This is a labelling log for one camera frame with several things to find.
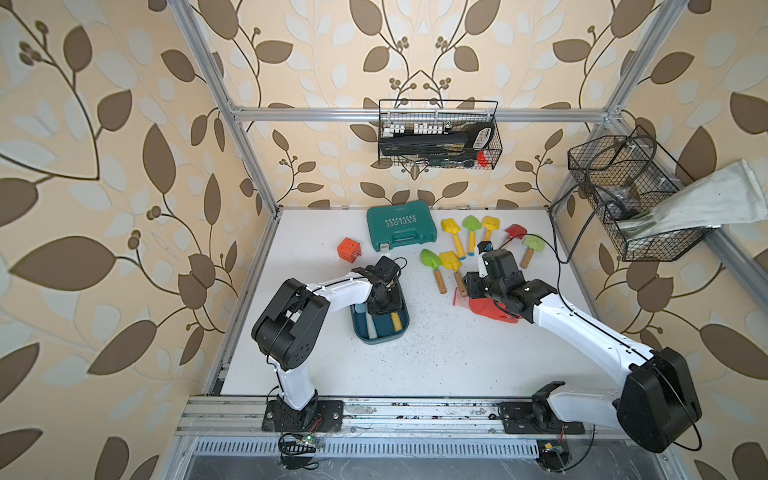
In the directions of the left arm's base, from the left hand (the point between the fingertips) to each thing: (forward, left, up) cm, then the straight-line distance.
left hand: (400, 308), depth 92 cm
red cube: (+20, +18, +3) cm, 27 cm away
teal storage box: (-6, +7, -1) cm, 9 cm away
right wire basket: (+25, -62, +34) cm, 75 cm away
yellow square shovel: (+17, -18, +1) cm, 25 cm away
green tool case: (+31, +2, +4) cm, 32 cm away
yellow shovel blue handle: (+34, -20, +1) cm, 40 cm away
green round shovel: (+18, -12, 0) cm, 21 cm away
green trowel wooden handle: (+27, -49, 0) cm, 56 cm away
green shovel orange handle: (+37, -28, 0) cm, 46 cm away
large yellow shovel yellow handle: (-4, +1, 0) cm, 4 cm away
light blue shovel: (-7, +8, +1) cm, 11 cm away
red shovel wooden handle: (+33, -44, 0) cm, 55 cm away
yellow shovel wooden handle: (+36, -35, 0) cm, 50 cm away
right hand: (+4, -20, +11) cm, 23 cm away
